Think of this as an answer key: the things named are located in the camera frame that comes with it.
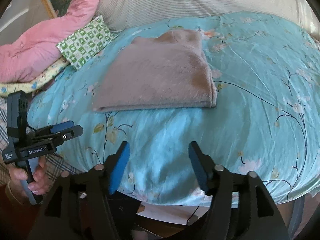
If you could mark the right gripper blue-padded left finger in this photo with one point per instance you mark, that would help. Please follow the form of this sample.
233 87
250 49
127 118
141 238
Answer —
115 166

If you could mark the beige knit sweater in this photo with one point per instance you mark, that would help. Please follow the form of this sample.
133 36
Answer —
170 71

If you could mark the white striped quilt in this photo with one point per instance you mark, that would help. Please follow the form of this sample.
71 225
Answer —
122 14

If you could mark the pink padded blanket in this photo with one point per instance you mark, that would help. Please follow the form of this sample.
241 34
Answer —
35 50

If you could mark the green white patterned pillow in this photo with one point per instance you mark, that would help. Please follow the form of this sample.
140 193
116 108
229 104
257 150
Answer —
82 45

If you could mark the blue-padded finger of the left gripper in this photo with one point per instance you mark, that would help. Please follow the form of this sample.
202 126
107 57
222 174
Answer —
62 126

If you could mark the plaid fabric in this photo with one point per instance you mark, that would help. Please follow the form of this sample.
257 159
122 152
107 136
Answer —
38 149

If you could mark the turquoise floral bed sheet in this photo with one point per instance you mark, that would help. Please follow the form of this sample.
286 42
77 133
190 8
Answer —
266 70

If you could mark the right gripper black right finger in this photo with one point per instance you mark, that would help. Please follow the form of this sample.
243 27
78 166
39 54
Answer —
203 167

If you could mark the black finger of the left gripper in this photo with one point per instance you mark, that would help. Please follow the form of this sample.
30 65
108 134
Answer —
57 139

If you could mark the person's left hand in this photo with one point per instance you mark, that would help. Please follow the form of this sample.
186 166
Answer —
39 186

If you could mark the yellow floral cloth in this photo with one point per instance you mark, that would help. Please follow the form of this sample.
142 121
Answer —
44 78

